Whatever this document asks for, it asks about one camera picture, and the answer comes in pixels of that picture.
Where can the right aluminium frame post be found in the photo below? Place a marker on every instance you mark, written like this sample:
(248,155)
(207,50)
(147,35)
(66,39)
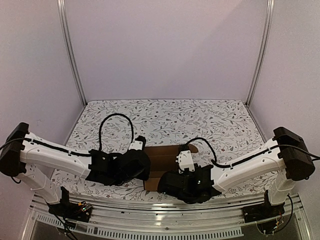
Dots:
(262,51)

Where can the aluminium frame post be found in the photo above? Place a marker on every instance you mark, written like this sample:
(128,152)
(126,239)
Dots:
(62,11)
(262,51)

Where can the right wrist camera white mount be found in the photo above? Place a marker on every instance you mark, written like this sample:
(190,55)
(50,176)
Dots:
(184,159)

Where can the brown cardboard box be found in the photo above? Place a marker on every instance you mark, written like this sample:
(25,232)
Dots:
(160,162)

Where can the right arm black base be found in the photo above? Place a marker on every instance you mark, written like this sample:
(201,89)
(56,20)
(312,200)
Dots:
(269,218)

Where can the left aluminium frame post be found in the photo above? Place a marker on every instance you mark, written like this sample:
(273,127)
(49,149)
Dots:
(62,11)

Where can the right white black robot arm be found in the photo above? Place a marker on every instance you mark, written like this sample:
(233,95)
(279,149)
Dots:
(285,153)

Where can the aluminium front rail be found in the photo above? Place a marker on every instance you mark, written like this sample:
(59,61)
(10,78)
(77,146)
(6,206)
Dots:
(217,219)

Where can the floral patterned table mat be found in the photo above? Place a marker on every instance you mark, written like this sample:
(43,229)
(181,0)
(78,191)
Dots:
(218,128)

